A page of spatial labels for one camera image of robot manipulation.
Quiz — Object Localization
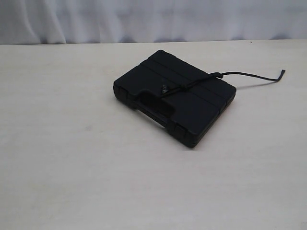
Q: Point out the white curtain backdrop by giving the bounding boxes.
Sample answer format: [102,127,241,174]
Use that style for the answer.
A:
[0,0,307,45]

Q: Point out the black plastic case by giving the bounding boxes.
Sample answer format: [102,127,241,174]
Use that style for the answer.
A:
[113,50,236,148]

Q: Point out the black cord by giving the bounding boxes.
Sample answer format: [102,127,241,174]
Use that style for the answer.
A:
[158,69,286,98]

